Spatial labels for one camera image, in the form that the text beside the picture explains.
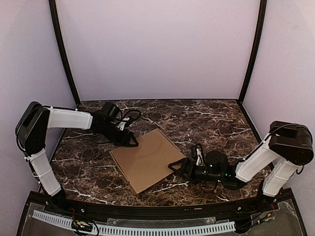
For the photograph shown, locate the brown cardboard box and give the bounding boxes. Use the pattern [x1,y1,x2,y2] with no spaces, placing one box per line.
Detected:
[110,129,185,194]

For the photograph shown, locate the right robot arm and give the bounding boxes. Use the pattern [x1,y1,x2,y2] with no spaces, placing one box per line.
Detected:
[168,121,314,198]

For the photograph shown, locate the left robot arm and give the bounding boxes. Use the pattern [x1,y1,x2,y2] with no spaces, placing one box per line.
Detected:
[15,101,138,198]

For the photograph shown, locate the small electronics board right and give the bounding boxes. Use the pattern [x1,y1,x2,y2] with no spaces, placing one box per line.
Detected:
[257,213,276,225]

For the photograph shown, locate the small electronics board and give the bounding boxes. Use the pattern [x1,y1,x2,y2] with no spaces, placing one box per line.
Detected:
[71,220,93,232]
[257,213,276,225]

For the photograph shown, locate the small electronics board left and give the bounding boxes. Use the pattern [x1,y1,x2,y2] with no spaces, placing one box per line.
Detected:
[71,220,93,232]

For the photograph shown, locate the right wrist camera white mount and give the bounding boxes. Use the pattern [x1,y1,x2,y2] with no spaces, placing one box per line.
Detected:
[190,144,205,166]

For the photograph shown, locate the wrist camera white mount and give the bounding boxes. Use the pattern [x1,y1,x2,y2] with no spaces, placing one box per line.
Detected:
[116,109,142,131]
[190,144,205,166]

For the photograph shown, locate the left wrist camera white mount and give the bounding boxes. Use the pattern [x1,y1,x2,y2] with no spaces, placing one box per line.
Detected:
[116,109,142,131]

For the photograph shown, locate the black front rail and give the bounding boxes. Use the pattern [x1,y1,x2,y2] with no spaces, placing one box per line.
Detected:
[23,189,293,222]

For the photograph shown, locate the white slotted cable duct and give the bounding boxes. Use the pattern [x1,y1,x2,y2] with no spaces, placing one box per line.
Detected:
[32,210,236,236]

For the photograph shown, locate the left black frame post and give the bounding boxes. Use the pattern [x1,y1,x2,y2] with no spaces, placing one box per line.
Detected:
[48,0,81,107]

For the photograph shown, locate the black frame post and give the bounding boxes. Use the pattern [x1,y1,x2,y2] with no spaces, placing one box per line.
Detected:
[48,0,81,107]
[238,0,267,104]

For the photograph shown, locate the right black frame post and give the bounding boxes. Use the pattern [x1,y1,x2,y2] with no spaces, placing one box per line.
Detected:
[238,0,267,104]

